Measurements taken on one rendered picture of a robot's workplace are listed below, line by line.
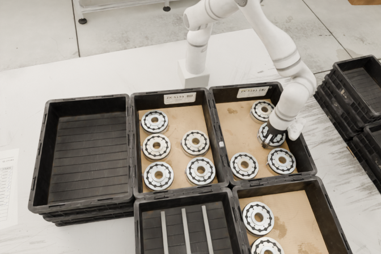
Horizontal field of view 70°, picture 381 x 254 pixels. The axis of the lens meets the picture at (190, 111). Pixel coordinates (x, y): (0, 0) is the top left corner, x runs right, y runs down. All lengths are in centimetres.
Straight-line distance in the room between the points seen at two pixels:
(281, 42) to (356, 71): 138
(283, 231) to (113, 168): 61
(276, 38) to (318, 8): 272
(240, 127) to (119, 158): 48
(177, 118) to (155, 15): 194
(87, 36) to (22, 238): 196
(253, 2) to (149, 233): 73
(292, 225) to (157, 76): 89
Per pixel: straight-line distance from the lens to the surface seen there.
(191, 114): 112
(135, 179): 89
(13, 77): 159
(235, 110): 116
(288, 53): 77
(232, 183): 90
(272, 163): 105
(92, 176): 104
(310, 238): 104
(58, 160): 110
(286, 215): 103
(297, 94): 80
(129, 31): 276
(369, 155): 189
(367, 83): 206
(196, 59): 122
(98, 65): 150
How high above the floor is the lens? 176
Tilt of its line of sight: 56 degrees down
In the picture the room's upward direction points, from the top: 6 degrees clockwise
